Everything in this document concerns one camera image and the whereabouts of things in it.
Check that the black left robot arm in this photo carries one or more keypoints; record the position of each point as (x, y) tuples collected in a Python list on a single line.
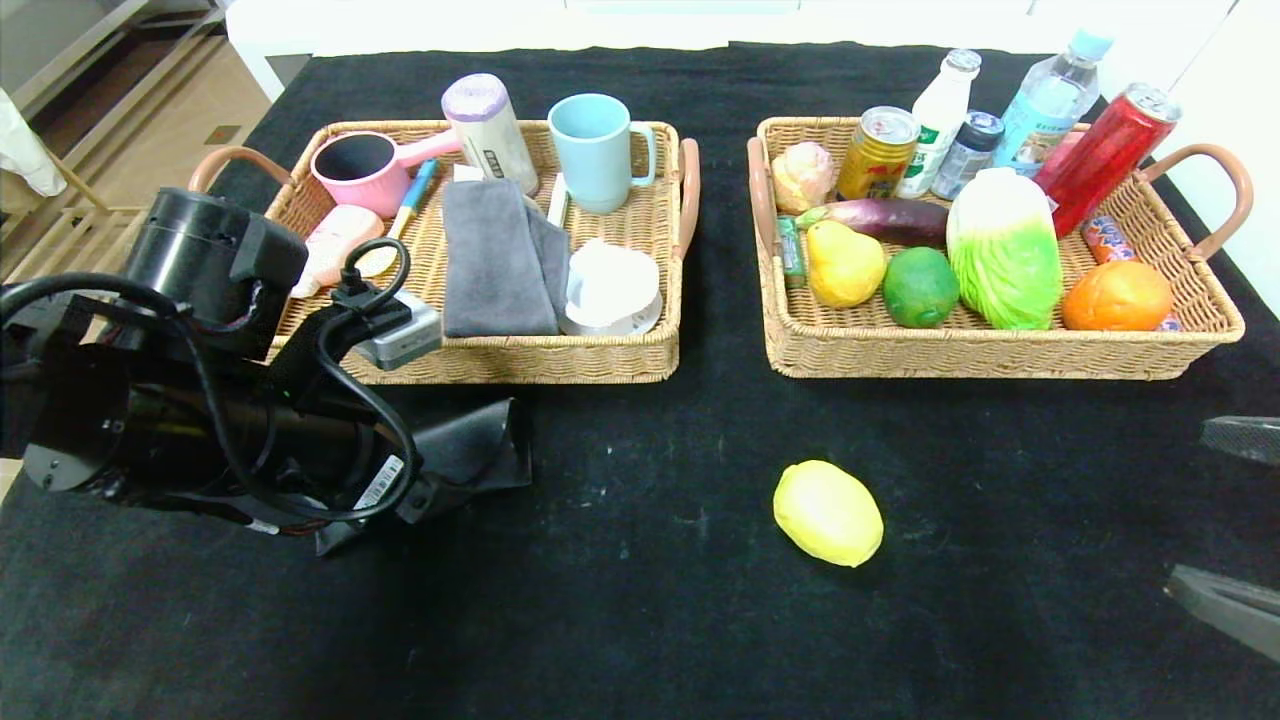
[(200, 245)]

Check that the white pen pink tip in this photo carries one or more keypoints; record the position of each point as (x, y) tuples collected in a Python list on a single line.
[(558, 200)]

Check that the green white napa cabbage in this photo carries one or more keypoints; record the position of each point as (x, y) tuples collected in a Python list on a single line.
[(1005, 260)]

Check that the orange fruit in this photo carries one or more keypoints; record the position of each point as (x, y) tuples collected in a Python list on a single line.
[(1115, 297)]

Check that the grey towel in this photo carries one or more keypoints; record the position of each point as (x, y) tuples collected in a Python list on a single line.
[(495, 260)]

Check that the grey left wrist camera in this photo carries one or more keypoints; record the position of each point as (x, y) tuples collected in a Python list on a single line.
[(400, 335)]

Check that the pink lotion bottle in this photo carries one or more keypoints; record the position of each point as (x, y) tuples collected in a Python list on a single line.
[(335, 240)]

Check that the white table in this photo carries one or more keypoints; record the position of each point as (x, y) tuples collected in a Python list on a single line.
[(285, 30)]

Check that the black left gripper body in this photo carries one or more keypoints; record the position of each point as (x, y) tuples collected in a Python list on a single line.
[(385, 487)]

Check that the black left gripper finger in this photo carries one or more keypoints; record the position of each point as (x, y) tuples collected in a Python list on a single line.
[(418, 500)]

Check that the gold drink can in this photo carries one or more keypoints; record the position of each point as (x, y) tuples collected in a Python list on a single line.
[(875, 158)]

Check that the beige tumbler purple lid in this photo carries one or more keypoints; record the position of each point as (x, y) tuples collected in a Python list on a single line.
[(493, 140)]

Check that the gold metal rack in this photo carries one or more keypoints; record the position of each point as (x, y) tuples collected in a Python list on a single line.
[(90, 212)]

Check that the black tablecloth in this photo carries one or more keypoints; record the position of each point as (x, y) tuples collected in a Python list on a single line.
[(650, 620)]

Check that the purple eggplant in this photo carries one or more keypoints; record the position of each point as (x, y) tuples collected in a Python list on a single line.
[(890, 215)]

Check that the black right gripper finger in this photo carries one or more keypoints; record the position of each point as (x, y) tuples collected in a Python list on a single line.
[(1245, 440), (1235, 610)]

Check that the small blue lid bottle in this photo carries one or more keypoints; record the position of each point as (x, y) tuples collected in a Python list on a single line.
[(962, 155)]

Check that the teal mug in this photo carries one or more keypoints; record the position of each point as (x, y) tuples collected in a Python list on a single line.
[(596, 160)]

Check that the white plate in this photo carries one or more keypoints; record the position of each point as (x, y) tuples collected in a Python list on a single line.
[(615, 290)]

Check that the green lime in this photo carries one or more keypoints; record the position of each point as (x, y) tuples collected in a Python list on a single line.
[(920, 288)]

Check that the clear water bottle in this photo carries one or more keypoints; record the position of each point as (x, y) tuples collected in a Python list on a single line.
[(1045, 100)]

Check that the red drink can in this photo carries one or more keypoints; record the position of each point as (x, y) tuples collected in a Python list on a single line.
[(1110, 150)]

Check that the small green candy pack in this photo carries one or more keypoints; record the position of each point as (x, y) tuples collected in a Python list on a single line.
[(789, 250)]

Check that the yellow lemon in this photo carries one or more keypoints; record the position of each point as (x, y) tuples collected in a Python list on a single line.
[(828, 515)]

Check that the yellow pear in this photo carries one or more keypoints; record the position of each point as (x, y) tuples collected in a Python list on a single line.
[(845, 265)]

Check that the orange blue candy roll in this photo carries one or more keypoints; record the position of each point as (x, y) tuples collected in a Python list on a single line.
[(1105, 240)]

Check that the pink snack packet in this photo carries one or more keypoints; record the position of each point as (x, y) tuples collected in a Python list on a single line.
[(1058, 148)]

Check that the white hanging cloth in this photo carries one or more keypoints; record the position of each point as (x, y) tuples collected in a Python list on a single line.
[(15, 150)]

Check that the beige framed wooden bench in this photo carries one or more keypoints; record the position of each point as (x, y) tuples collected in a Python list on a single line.
[(150, 45)]

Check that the white milk bottle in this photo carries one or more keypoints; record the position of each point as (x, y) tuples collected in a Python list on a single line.
[(940, 108)]

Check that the black glasses case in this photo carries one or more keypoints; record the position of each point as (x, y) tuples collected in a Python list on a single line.
[(480, 450)]

